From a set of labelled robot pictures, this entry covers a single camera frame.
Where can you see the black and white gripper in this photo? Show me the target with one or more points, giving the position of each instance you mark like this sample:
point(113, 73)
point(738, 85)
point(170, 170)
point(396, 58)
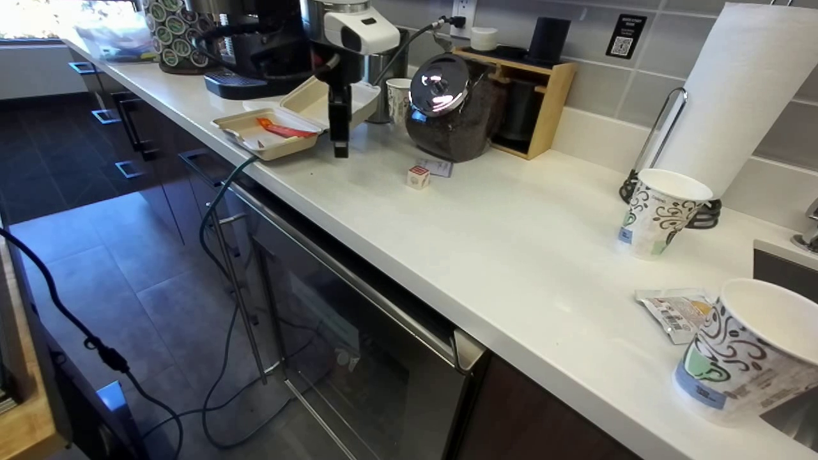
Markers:
point(338, 31)

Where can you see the white number cube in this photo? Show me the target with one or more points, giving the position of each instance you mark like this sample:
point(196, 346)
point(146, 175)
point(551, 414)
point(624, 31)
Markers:
point(418, 178)

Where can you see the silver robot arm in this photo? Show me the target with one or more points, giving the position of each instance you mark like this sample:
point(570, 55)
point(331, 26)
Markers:
point(350, 63)

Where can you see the small packet on counter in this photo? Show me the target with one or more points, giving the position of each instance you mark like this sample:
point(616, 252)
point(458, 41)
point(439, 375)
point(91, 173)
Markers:
point(440, 166)

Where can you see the beige clamshell takeout container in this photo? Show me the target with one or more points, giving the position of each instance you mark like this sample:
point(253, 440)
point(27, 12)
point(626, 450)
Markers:
point(302, 108)

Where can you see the small white cup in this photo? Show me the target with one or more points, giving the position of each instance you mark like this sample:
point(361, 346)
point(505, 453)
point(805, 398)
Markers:
point(396, 91)

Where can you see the orange stick in container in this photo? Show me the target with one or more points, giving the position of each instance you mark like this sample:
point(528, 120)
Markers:
point(283, 132)

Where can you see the black coffee maker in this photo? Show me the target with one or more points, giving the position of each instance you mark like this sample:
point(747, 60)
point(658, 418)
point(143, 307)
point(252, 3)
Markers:
point(253, 46)

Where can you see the coffee pod carousel rack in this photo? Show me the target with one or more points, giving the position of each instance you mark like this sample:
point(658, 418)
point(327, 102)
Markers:
point(174, 28)

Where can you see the wooden organizer box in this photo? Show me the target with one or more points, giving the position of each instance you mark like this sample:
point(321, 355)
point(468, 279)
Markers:
point(529, 101)

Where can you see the clear plastic bag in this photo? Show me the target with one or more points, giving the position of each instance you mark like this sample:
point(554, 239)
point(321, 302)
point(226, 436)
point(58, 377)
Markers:
point(116, 31)

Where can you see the stainless steel dishwasher door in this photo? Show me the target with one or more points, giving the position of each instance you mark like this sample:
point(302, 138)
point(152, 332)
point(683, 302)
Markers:
point(381, 371)

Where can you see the patterned paper cup far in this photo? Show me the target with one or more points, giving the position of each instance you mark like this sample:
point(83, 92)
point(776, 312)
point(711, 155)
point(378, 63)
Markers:
point(658, 210)

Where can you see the patterned paper cup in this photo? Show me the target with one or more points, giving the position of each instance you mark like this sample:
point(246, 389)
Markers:
point(754, 352)
point(658, 210)

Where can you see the foil snack packet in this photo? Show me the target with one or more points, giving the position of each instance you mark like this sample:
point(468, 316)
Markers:
point(679, 312)

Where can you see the white paper towel roll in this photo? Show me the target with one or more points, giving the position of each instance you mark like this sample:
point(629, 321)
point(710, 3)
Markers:
point(747, 69)

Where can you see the patterned paper cup near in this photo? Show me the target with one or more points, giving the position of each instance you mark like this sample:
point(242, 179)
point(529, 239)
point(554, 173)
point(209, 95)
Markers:
point(754, 352)

